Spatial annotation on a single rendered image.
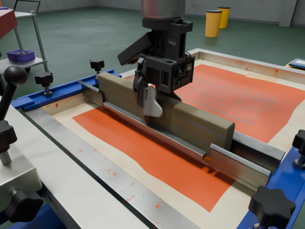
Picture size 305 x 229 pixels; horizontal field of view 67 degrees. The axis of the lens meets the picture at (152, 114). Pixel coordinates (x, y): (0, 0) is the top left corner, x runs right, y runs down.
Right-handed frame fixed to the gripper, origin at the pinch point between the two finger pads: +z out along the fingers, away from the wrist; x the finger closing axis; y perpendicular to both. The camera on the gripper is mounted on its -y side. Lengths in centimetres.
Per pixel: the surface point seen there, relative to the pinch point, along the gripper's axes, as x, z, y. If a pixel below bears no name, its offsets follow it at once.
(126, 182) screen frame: -16.0, 1.8, 9.5
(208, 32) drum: 502, 88, -281
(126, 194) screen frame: -17.4, 1.8, 11.3
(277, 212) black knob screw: -12.1, -5.5, 28.9
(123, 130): -3.5, 5.4, -6.1
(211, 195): -6.0, 5.1, 19.3
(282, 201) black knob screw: -10.4, -5.5, 28.8
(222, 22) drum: 633, 82, -315
